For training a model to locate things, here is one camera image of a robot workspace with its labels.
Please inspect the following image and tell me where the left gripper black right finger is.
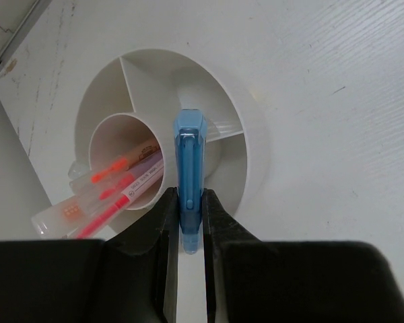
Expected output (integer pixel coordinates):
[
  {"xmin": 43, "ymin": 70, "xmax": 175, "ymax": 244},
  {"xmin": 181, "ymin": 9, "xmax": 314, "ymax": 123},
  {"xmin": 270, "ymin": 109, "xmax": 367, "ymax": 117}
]
[{"xmin": 201, "ymin": 189, "xmax": 404, "ymax": 322}]

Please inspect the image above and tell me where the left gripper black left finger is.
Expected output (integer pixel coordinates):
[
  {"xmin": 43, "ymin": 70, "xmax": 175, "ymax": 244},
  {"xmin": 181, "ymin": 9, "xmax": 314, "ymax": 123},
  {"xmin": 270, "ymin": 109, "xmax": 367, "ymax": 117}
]
[{"xmin": 0, "ymin": 188, "xmax": 178, "ymax": 322}]

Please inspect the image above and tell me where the red thin pen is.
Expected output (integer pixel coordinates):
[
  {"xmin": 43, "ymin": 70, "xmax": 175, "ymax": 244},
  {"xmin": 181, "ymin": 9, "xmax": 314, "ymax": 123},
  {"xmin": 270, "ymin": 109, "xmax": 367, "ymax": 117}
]
[{"xmin": 75, "ymin": 194, "xmax": 130, "ymax": 239}]

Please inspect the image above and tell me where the pink marker pen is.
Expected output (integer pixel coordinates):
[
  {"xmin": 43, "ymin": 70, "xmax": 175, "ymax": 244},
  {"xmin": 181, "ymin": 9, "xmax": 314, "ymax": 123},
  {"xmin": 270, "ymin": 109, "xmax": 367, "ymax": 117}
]
[{"xmin": 98, "ymin": 153, "xmax": 164, "ymax": 209}]

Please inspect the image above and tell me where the orange highlighter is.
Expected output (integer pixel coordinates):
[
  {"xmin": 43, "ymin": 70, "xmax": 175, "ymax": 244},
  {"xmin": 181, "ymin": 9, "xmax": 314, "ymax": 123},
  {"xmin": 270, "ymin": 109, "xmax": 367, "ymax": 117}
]
[{"xmin": 31, "ymin": 192, "xmax": 104, "ymax": 239}]

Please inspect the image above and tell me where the orange thin pen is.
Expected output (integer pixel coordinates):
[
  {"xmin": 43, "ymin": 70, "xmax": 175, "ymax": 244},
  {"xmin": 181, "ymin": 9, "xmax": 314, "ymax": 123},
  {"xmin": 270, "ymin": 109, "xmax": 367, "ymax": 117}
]
[{"xmin": 69, "ymin": 157, "xmax": 128, "ymax": 189}]

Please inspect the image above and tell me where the blue capped marker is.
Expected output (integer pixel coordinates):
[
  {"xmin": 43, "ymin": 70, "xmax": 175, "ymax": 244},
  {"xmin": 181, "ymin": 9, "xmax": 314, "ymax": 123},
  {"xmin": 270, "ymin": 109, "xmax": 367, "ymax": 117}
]
[{"xmin": 174, "ymin": 109, "xmax": 207, "ymax": 254}]

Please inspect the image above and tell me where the white round divided organizer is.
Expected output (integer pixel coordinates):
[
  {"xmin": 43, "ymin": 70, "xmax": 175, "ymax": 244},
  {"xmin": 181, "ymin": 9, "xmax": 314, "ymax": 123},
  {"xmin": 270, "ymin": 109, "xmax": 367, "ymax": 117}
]
[{"xmin": 75, "ymin": 48, "xmax": 270, "ymax": 230}]

